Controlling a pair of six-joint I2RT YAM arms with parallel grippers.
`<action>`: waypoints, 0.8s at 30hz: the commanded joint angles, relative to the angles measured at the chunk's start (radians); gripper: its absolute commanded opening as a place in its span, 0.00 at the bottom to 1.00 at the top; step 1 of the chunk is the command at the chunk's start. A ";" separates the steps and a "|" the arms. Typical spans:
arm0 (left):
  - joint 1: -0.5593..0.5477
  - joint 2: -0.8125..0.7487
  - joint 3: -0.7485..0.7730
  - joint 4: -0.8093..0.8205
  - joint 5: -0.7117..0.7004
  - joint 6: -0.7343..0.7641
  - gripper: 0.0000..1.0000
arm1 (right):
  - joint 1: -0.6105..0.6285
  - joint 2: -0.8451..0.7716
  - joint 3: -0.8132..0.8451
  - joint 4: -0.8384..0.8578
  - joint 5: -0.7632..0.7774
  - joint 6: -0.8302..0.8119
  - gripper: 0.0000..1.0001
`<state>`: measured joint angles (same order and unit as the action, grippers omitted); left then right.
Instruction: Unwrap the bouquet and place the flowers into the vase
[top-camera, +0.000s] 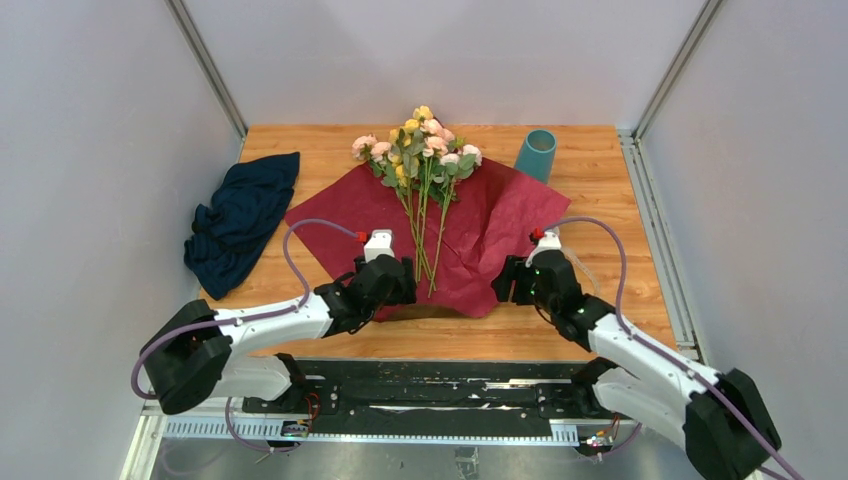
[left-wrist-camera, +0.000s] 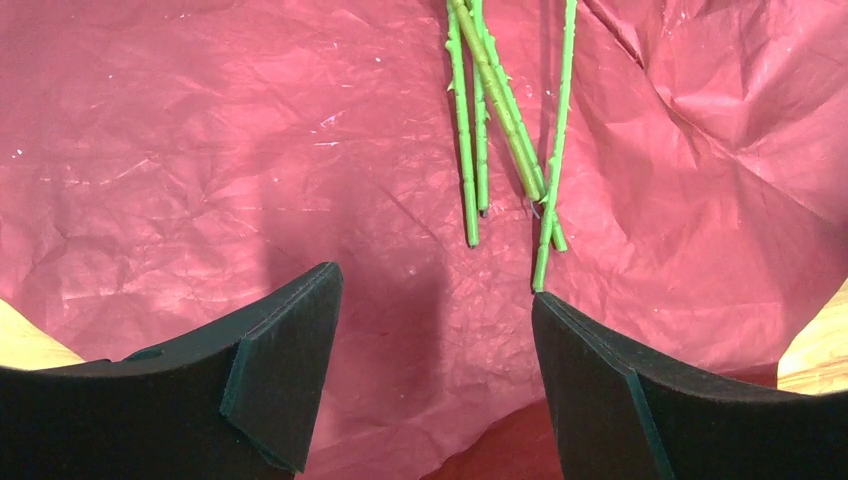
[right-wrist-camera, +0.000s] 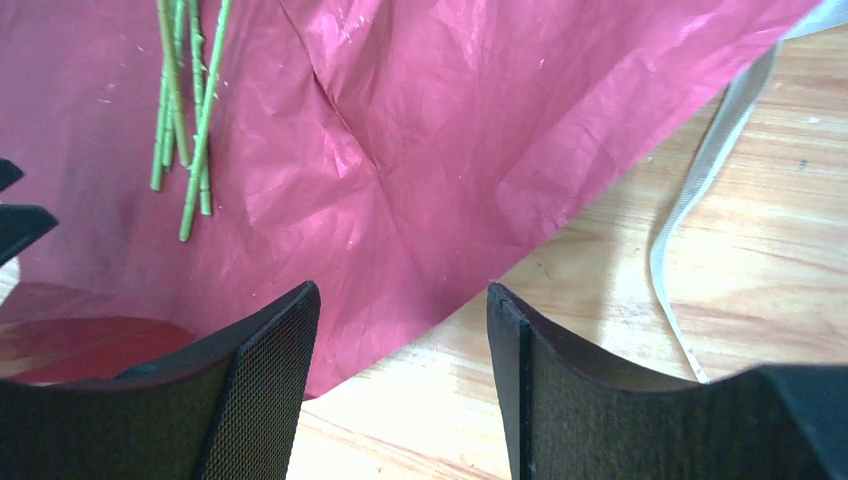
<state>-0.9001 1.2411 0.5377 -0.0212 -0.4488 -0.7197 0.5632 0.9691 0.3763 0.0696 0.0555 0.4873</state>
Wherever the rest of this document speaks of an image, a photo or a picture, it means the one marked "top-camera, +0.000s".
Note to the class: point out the aluminium front rail frame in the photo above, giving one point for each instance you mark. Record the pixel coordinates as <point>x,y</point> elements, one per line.
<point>215,419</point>

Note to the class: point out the aluminium corner post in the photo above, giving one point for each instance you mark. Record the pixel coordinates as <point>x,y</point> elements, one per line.
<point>684,53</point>
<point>194,39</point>

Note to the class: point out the maroon wrapping paper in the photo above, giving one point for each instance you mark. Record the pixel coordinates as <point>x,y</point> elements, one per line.
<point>496,210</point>

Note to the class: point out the cream ribbon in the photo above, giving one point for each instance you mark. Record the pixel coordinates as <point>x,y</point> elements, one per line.
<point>571,255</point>

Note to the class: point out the teal conical vase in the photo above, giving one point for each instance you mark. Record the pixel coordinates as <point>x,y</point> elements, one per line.
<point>536,155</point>

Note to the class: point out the pink yellow flower bunch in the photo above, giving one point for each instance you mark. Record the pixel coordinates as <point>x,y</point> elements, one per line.
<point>423,161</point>

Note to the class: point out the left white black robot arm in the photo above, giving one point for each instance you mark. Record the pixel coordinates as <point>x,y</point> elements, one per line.
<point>202,353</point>

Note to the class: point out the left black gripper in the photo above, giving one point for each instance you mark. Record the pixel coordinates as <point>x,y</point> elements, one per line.
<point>405,291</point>

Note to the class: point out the left aluminium corner post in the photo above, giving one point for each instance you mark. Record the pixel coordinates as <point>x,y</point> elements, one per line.
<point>194,39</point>

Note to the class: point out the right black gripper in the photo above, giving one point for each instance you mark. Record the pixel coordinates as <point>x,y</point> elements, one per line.
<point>515,270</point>

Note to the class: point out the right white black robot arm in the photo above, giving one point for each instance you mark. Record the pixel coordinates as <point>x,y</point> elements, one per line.
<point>718,419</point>

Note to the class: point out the dark blue crumpled cloth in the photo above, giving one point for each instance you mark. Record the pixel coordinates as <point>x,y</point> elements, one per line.
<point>230,232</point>

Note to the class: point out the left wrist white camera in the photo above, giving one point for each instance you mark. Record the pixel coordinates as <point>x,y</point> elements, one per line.
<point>378,243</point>

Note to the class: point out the right aluminium corner post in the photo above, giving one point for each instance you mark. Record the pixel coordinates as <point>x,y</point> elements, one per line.
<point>684,53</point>

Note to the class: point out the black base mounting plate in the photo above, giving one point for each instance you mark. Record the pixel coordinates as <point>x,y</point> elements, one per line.
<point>436,400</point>

